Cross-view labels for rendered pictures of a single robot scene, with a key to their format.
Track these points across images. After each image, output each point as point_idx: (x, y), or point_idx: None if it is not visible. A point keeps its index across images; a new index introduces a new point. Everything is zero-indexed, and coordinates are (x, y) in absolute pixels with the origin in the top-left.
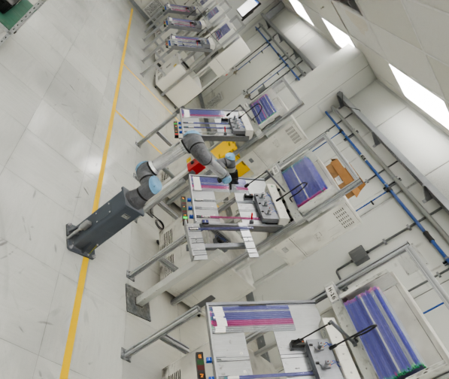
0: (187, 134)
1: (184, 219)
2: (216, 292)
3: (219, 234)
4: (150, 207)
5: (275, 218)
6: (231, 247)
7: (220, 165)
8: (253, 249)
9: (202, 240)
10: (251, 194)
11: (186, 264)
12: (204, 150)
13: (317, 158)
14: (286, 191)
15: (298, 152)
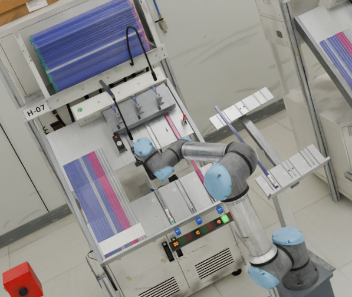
0: (231, 185)
1: (229, 217)
2: None
3: None
4: None
5: (165, 86)
6: (257, 129)
7: (201, 143)
8: (256, 96)
9: (284, 162)
10: (116, 137)
11: (278, 198)
12: (249, 147)
13: (0, 33)
14: (102, 77)
15: None
